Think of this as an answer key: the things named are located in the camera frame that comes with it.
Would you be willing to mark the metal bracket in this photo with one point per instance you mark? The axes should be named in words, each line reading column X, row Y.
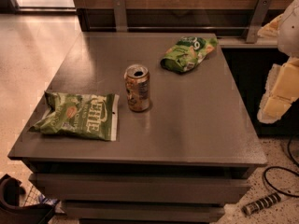
column 258, row 16
column 120, row 15

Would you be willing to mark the right metal bracket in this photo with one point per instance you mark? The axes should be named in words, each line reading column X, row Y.
column 258, row 16

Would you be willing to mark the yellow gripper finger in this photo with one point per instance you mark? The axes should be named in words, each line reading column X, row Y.
column 281, row 91

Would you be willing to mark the opened soda can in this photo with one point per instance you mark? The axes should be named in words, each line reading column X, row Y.
column 137, row 85

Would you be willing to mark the dark bin with objects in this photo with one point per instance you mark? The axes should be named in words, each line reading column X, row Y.
column 11, row 211

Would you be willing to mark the left metal bracket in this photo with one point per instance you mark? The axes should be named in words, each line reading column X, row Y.
column 120, row 15

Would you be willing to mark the green rice chip bag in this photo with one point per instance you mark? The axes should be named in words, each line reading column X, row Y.
column 187, row 53

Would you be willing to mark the green Kettle chips bag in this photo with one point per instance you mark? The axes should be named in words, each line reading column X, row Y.
column 82, row 115

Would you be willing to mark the black white power strip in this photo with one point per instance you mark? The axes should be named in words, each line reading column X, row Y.
column 263, row 203

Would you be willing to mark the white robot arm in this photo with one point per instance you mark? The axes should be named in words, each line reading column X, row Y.
column 287, row 27

